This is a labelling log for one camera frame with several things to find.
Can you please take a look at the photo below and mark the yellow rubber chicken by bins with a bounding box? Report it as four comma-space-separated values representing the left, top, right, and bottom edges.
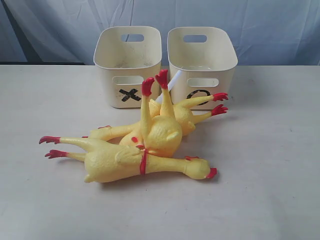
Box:
88, 92, 228, 141

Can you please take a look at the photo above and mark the whole yellow rubber chicken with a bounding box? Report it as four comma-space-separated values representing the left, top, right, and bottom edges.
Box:
39, 136, 218, 183

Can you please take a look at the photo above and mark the headless yellow rubber chicken body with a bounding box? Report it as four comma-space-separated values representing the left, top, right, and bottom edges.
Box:
140, 69, 183, 158

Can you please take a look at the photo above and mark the cream bin marked X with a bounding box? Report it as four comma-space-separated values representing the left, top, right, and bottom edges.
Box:
93, 26, 162, 108

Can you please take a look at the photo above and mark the cream bin marked O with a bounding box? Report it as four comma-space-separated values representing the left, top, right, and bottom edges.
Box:
167, 26, 238, 104

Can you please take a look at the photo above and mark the white backdrop curtain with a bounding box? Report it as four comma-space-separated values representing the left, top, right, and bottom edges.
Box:
0, 0, 320, 65

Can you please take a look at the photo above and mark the severed chicken head with tube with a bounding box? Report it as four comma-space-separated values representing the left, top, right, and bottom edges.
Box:
119, 70, 182, 146

